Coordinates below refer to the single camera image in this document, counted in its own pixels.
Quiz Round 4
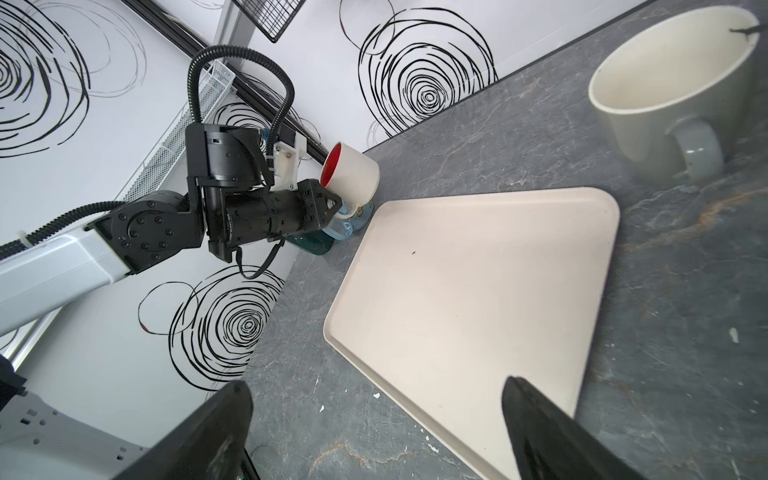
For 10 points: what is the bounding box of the black corner frame post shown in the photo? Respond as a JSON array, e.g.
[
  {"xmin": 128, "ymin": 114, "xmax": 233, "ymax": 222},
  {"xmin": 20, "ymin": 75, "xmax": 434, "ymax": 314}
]
[{"xmin": 119, "ymin": 0, "xmax": 330, "ymax": 163}]

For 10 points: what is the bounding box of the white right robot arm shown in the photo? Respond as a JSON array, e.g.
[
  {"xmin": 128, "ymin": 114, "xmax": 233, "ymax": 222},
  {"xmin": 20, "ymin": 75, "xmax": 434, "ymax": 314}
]
[{"xmin": 1, "ymin": 359, "xmax": 641, "ymax": 479}]

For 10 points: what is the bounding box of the white wire shelf basket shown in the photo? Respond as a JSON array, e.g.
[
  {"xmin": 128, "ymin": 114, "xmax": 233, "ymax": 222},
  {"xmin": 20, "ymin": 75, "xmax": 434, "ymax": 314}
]
[{"xmin": 116, "ymin": 60, "xmax": 235, "ymax": 202}]

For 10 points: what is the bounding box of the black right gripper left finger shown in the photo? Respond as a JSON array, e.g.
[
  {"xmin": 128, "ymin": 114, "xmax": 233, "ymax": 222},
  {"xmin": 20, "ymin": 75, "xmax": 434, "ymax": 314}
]
[{"xmin": 117, "ymin": 380, "xmax": 254, "ymax": 479}]

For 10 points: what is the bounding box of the blue butterfly mug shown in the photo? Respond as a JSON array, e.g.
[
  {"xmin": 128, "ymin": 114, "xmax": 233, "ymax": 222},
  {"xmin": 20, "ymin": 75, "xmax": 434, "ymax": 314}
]
[{"xmin": 323, "ymin": 201, "xmax": 374, "ymax": 241}]

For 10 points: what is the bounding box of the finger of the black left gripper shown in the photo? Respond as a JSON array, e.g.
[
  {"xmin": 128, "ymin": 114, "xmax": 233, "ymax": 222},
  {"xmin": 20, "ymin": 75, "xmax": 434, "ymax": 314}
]
[{"xmin": 320, "ymin": 189, "xmax": 343, "ymax": 225}]

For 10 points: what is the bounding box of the cream white mug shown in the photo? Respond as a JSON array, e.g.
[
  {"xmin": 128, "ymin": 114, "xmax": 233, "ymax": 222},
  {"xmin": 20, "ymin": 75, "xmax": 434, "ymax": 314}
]
[{"xmin": 320, "ymin": 142, "xmax": 380, "ymax": 220}]

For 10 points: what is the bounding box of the grey mug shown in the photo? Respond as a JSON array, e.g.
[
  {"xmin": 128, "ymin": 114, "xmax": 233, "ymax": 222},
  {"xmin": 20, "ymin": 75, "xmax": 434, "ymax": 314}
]
[{"xmin": 588, "ymin": 6, "xmax": 763, "ymax": 183}]

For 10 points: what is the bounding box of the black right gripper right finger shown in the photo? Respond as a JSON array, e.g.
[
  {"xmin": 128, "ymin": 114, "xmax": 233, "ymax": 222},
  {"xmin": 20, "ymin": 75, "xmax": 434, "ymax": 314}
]
[{"xmin": 501, "ymin": 376, "xmax": 642, "ymax": 479}]

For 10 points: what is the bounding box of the dark green mug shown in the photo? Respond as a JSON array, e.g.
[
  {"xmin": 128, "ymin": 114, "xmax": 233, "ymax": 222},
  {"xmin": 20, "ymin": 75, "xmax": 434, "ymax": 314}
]
[{"xmin": 286, "ymin": 231, "xmax": 335, "ymax": 256}]

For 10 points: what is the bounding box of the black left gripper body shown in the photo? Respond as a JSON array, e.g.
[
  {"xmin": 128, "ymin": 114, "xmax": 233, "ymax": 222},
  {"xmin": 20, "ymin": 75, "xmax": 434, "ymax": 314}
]
[{"xmin": 296, "ymin": 179, "xmax": 327, "ymax": 234}]

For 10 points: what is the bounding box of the black wire basket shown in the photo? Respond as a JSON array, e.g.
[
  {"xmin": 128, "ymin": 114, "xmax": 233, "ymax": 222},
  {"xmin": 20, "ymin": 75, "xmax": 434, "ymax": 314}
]
[{"xmin": 233, "ymin": 0, "xmax": 305, "ymax": 43}]

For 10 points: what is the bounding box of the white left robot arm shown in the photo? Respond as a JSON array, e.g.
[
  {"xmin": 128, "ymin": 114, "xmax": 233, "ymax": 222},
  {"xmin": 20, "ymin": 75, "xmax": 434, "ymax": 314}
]
[{"xmin": 1, "ymin": 45, "xmax": 342, "ymax": 333}]

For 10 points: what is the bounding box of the beige plastic tray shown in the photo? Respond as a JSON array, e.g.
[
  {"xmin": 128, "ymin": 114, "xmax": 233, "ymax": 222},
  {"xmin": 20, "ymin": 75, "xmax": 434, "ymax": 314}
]
[{"xmin": 323, "ymin": 187, "xmax": 620, "ymax": 479}]

